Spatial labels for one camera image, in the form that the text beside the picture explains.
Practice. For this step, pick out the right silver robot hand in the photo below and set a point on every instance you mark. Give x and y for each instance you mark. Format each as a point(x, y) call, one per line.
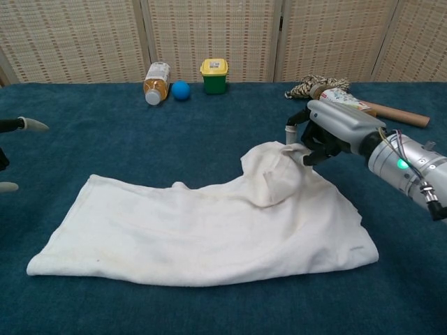
point(342, 122)

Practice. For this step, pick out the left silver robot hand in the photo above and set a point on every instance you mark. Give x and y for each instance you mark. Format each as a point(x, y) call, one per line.
point(31, 124)

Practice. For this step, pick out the white T-shirt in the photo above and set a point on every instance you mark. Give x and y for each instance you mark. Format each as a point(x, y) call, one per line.
point(192, 230)

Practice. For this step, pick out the tea bottle fruit label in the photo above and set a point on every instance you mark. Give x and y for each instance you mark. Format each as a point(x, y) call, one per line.
point(340, 97)

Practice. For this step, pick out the blue carpet table cover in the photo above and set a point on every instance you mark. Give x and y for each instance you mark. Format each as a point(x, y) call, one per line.
point(104, 139)

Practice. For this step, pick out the woven bamboo screen panel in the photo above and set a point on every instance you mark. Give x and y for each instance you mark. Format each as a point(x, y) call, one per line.
point(419, 38)
point(70, 38)
point(335, 35)
point(213, 31)

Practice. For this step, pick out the tea bottle white label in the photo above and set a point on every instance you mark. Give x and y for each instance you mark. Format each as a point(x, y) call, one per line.
point(155, 83)

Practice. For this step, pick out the green container yellow lid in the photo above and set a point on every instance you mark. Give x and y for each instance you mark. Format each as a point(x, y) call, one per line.
point(214, 82)

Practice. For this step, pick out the blue ball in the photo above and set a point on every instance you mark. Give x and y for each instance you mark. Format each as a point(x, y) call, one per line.
point(181, 91)

